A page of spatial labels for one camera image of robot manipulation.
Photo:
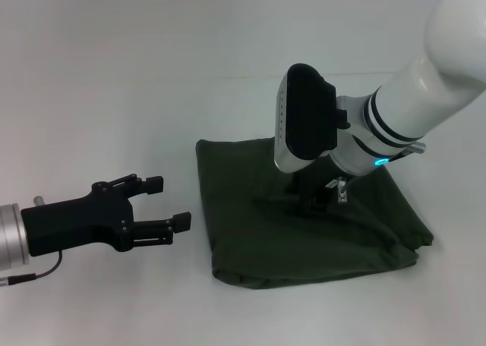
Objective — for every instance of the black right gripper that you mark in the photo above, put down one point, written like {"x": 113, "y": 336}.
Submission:
{"x": 311, "y": 186}

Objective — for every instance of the dark green printed shirt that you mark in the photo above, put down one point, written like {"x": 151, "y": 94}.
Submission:
{"x": 266, "y": 228}

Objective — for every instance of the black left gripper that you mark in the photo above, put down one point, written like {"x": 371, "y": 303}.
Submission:
{"x": 76, "y": 221}

